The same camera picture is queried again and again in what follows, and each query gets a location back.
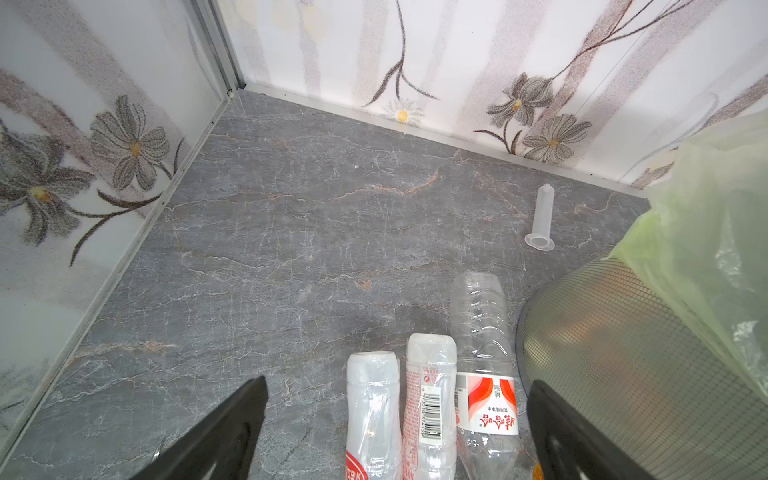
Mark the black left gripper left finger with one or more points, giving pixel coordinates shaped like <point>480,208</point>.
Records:
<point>222,445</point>

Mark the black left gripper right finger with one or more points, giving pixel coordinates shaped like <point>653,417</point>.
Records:
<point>568,446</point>

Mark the red cap white bottle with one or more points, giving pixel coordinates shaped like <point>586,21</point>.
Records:
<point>373,443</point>
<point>429,431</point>

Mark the green mesh waste bin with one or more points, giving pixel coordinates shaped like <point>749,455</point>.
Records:
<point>619,355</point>

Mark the green plastic bin liner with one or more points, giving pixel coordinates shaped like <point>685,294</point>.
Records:
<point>702,245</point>

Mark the clear bottle red white label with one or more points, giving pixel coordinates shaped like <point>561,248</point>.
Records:
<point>485,397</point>

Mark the clear plastic tube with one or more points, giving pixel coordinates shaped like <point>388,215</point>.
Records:
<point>539,237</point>

